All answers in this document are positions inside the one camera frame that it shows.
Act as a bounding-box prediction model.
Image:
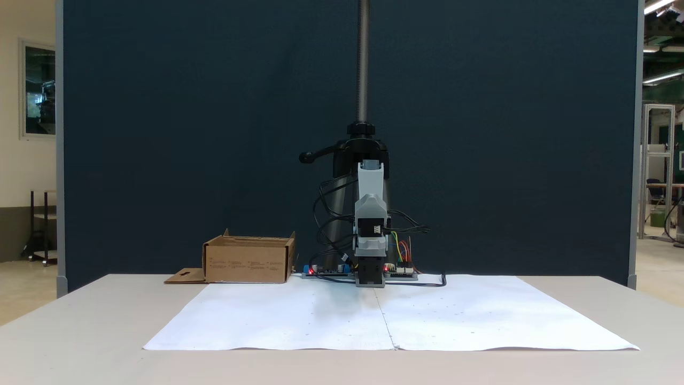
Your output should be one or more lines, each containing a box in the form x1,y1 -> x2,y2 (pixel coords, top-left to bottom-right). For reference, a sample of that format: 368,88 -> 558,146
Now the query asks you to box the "aluminium frame rack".
640,103 -> 677,241

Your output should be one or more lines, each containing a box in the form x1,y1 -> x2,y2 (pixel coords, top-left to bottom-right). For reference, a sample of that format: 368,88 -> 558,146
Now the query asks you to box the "black motor cable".
386,210 -> 431,237
313,174 -> 357,268

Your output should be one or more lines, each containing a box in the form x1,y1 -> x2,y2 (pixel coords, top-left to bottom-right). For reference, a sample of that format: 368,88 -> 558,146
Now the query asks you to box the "white paper sheet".
143,274 -> 397,352
374,274 -> 640,352

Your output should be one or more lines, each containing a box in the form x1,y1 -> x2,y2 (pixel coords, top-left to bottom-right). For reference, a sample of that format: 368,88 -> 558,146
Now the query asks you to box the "circuit board with coloured wires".
385,262 -> 419,280

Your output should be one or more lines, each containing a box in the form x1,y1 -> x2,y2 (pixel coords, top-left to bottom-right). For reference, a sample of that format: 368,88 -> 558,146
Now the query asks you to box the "dark office chair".
646,178 -> 669,206

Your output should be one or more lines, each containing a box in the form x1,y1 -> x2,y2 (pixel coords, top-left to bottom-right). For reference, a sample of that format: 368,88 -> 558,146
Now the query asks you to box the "blue circuit board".
302,263 -> 353,279

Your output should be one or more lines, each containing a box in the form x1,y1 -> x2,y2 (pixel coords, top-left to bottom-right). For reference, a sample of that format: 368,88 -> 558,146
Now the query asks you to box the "framed wall window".
20,38 -> 57,141

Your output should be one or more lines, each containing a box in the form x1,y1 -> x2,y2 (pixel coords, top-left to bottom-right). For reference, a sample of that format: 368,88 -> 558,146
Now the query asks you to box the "long black power cable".
385,272 -> 447,288

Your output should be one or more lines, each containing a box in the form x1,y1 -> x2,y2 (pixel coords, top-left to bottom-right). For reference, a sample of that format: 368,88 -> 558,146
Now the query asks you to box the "brown cardboard box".
164,229 -> 297,284

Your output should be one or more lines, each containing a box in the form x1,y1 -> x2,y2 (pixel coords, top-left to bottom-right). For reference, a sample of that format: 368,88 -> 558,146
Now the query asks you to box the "dark blue partition panel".
56,0 -> 643,294

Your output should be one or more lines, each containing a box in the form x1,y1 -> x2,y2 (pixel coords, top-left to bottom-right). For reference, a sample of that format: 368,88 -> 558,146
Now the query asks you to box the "dark grey ridged gripper finger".
356,258 -> 386,288

